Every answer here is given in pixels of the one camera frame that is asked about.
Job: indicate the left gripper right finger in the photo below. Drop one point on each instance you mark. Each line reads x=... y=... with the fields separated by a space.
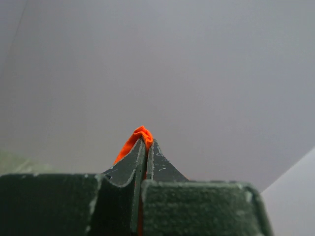
x=173 y=205

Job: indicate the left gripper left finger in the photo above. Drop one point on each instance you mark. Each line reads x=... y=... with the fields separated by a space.
x=64 y=205

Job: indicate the orange t shirt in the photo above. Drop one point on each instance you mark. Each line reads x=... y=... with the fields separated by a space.
x=130 y=168

